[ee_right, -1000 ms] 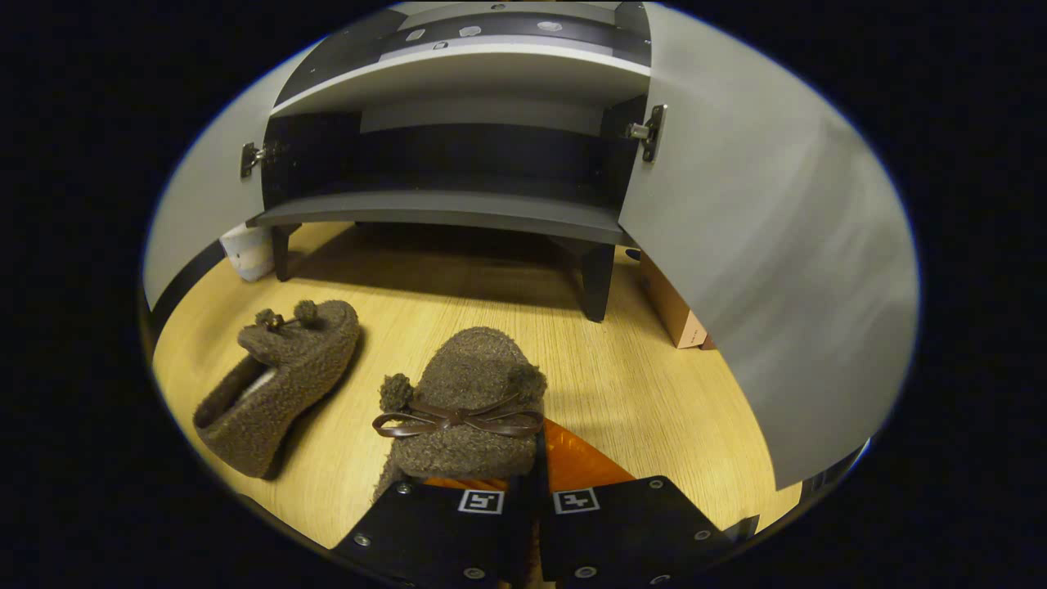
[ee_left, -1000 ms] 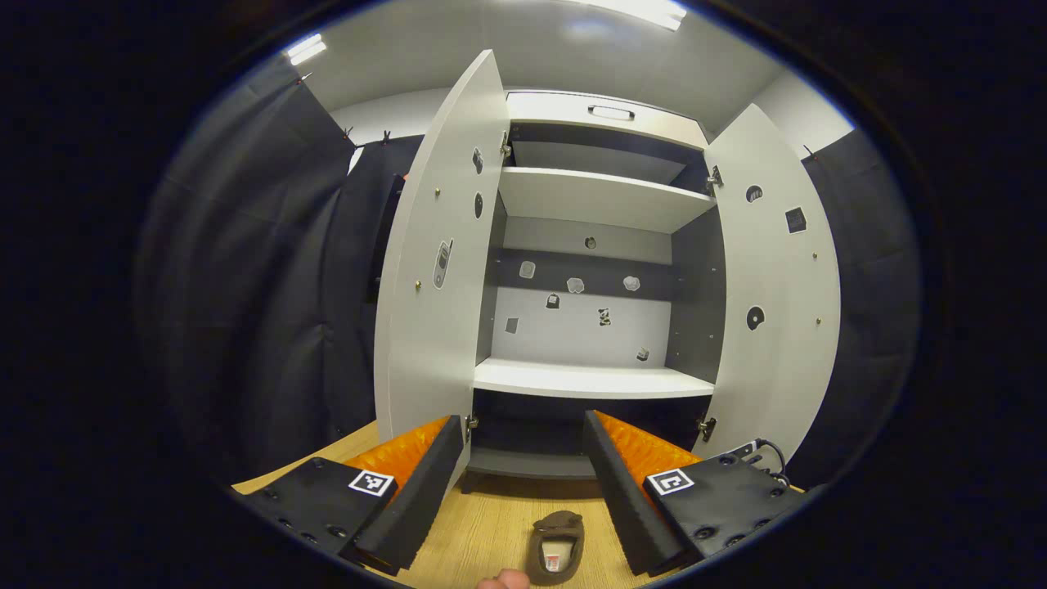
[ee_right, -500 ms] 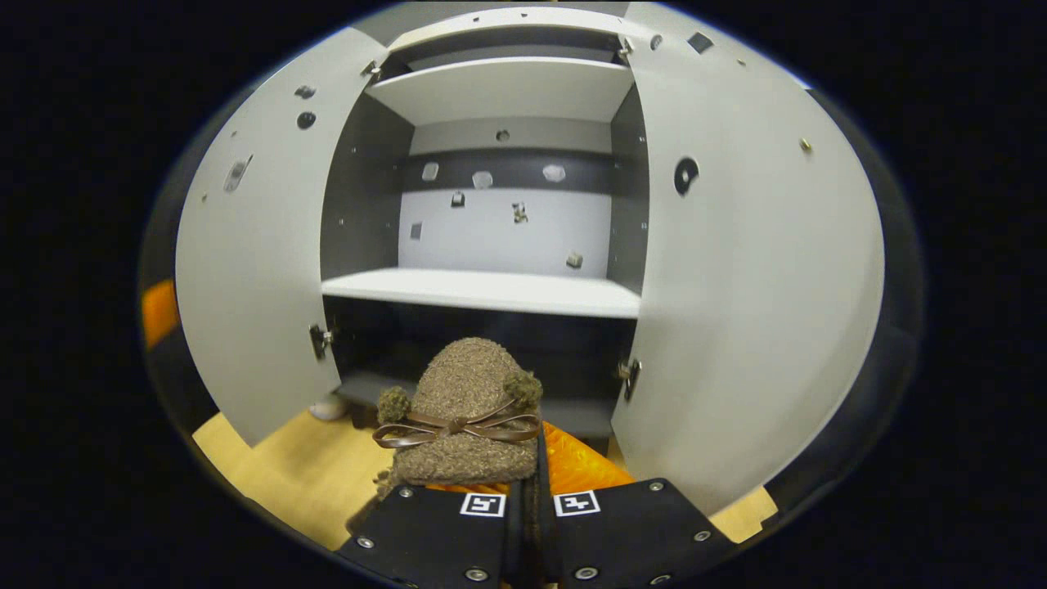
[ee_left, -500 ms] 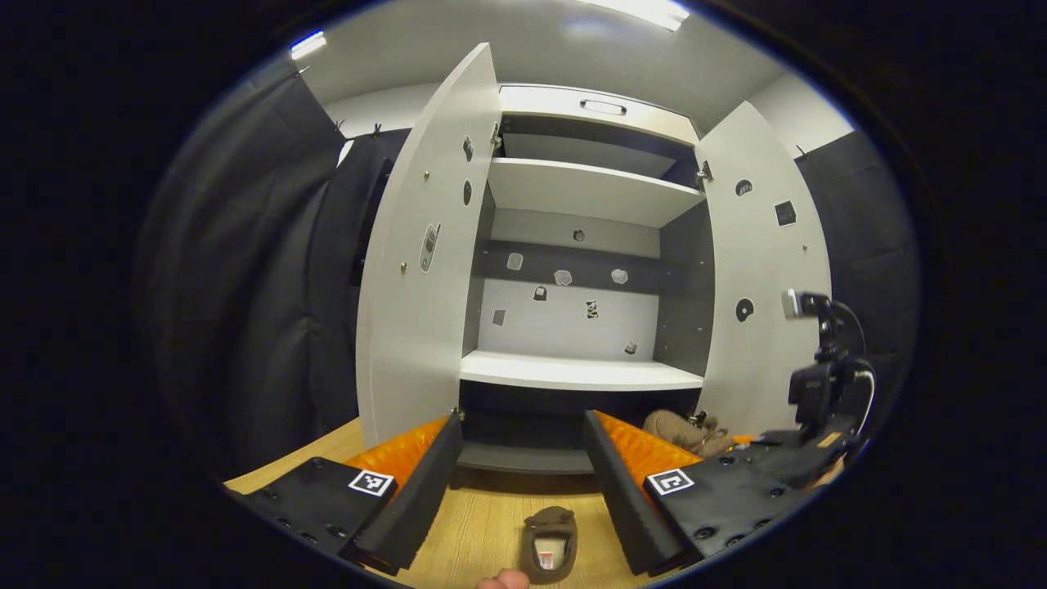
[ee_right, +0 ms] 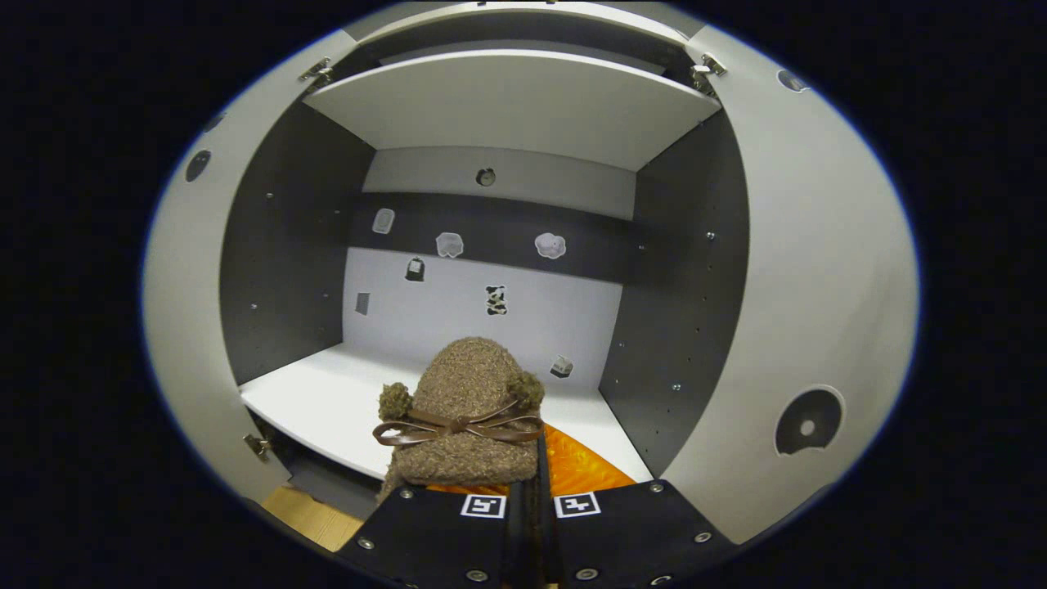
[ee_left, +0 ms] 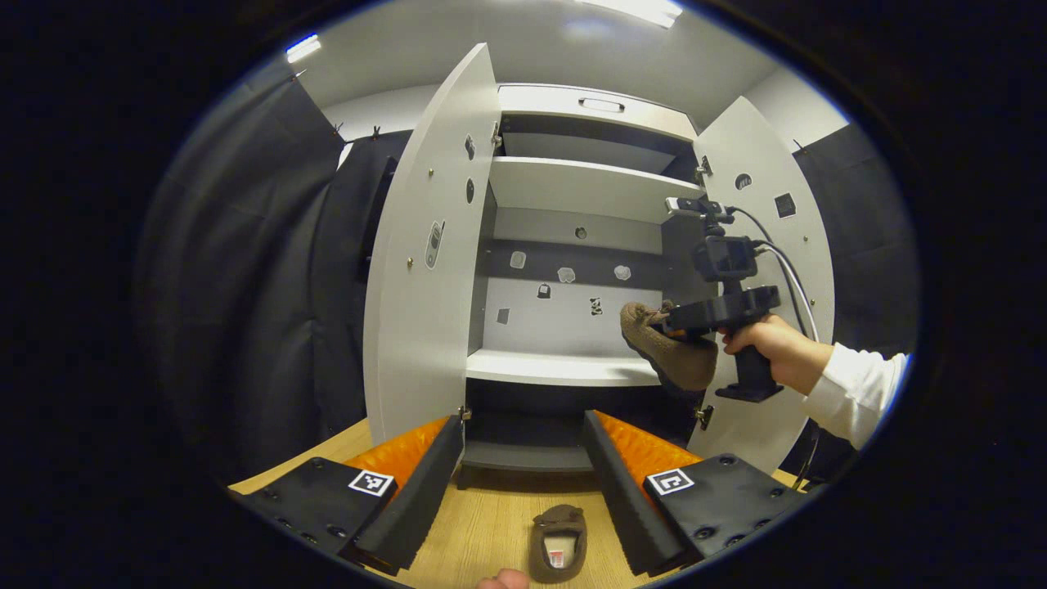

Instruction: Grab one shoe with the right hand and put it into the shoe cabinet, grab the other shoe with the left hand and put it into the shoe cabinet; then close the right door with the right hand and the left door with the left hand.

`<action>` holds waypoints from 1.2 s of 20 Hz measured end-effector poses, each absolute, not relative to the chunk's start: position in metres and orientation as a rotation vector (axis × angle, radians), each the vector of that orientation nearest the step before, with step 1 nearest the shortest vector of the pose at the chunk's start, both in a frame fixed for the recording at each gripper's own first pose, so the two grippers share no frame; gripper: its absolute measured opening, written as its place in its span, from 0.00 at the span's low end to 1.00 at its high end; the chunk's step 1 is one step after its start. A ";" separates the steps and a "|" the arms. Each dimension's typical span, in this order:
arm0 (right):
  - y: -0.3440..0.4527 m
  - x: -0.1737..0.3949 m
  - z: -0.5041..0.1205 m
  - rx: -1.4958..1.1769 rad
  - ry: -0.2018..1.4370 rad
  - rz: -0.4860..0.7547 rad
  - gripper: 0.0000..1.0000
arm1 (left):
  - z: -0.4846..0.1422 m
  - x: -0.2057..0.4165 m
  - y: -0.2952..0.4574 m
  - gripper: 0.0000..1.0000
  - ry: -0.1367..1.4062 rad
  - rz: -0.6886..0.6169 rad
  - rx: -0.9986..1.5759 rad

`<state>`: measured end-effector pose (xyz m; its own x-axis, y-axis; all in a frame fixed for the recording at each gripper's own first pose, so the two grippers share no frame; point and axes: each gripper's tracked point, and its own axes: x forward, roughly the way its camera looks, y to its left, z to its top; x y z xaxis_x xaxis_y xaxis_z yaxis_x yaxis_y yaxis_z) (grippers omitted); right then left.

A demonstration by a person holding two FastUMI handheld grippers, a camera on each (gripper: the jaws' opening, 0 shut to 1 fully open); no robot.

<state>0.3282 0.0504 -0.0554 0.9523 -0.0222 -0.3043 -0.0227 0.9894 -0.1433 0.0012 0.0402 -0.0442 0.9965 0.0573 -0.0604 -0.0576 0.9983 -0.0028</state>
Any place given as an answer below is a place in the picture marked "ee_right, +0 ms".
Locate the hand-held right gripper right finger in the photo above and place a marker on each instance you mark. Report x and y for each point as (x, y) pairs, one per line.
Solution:
(546, 548)

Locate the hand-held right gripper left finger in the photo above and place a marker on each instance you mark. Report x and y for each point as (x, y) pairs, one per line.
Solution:
(433, 532)

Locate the brown fuzzy shoe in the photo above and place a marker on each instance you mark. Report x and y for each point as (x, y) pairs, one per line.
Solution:
(466, 376)

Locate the white shoe cabinet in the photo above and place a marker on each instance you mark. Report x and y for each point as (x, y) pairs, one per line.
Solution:
(491, 319)

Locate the white cabinet door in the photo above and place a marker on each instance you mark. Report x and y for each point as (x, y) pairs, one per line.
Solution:
(818, 286)
(188, 286)

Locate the white cabinet shelf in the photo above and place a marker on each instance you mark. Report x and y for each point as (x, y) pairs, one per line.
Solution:
(327, 401)
(515, 106)

